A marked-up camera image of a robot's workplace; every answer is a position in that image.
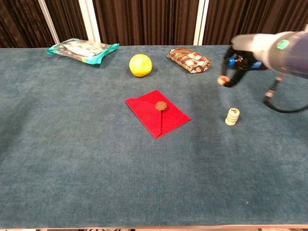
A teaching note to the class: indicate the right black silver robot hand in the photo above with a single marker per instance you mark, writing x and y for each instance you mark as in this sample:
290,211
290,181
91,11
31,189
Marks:
247,43

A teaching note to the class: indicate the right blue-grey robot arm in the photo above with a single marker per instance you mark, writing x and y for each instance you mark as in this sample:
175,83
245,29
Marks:
293,55

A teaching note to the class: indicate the cola bottle with blue cap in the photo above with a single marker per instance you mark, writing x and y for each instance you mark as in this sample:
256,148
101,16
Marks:
231,62

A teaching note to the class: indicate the gold red snack packet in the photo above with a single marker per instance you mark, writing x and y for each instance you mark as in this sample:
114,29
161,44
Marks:
190,60

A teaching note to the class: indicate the dark brown curtain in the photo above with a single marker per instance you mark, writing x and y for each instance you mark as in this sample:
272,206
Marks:
149,21

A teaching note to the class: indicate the yellow lemon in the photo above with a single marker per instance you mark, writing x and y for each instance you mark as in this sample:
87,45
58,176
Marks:
140,65

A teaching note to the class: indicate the red envelope with wax seal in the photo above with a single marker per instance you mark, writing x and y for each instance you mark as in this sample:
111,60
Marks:
156,118

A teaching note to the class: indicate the teal clear snack bag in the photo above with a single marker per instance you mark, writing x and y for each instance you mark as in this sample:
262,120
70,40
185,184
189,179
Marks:
81,51

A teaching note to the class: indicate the slim grey metal pole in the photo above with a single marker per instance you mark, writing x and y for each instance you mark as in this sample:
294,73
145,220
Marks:
49,21

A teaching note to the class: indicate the teal table cloth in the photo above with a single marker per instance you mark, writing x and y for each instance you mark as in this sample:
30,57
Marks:
72,156

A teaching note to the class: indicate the white frame pole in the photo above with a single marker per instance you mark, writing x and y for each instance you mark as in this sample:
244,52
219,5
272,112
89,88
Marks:
201,21
89,21

